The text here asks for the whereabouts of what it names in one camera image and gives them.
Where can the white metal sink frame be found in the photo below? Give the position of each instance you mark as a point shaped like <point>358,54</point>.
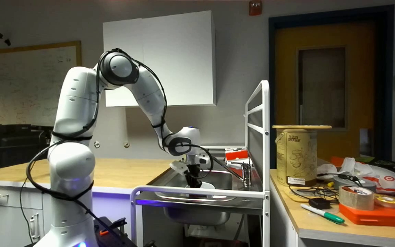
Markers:
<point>265,137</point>

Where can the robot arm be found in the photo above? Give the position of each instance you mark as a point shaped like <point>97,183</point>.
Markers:
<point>72,137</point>

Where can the red and white packet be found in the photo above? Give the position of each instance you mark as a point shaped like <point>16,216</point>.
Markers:
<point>237,155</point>

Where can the white wall cabinet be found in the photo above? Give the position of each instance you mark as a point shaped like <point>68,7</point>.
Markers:
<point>180,58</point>

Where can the grey drawer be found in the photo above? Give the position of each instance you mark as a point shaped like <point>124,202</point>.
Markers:
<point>15,197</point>

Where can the red fire alarm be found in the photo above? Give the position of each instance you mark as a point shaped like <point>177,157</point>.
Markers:
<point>255,7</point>

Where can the grey cabinet door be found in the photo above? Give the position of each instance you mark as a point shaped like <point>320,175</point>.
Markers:
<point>2,226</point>

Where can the chrome tap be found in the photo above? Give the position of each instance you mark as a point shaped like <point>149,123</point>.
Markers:
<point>246,173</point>

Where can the whiteboard with wooden frame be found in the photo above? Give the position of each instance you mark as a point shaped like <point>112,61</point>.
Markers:
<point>22,82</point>

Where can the metal wall fitting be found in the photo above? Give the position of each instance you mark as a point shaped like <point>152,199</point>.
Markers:
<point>97,144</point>
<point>126,144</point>

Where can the clear packing tape roll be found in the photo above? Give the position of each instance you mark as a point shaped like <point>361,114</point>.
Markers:
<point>357,198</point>

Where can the tan canister with lid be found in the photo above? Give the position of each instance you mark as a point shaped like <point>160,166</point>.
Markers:
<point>295,154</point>

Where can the small yellow tape roll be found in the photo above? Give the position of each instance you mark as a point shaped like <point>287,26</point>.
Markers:
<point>388,201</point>

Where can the black power adapter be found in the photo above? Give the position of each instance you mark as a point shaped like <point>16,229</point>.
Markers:
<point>319,203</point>

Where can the stainless steel sink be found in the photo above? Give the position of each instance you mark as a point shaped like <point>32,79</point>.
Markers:
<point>225,178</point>

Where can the green and white marker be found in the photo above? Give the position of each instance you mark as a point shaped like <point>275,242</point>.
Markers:
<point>322,213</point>

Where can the yellow door with dark frame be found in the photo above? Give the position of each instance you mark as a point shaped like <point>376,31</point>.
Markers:
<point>324,85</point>

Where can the black and orange clamp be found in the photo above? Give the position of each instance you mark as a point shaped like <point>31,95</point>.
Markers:
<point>113,226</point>

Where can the white and red plastic bag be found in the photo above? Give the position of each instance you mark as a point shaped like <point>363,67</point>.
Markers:
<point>386,176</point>

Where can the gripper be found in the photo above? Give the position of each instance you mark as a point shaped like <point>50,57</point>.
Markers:
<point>193,171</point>

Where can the orange plastic case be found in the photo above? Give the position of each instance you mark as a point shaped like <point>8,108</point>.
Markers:
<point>379,216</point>

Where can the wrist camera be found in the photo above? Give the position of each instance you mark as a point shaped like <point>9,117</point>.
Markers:
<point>178,167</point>

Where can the grey duct tape roll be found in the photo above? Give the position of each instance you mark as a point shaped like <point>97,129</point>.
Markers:
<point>367,184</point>

